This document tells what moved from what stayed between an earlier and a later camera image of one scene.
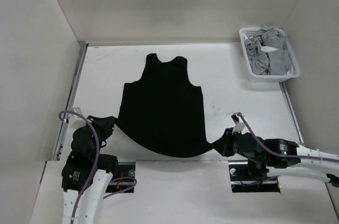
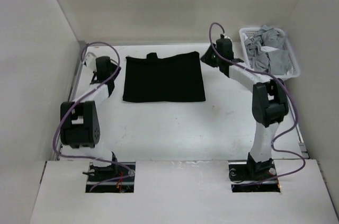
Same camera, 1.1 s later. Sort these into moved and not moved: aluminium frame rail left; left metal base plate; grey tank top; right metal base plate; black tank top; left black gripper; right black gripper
Moved: right black gripper; black tank top; left black gripper
Not moved: grey tank top; aluminium frame rail left; left metal base plate; right metal base plate
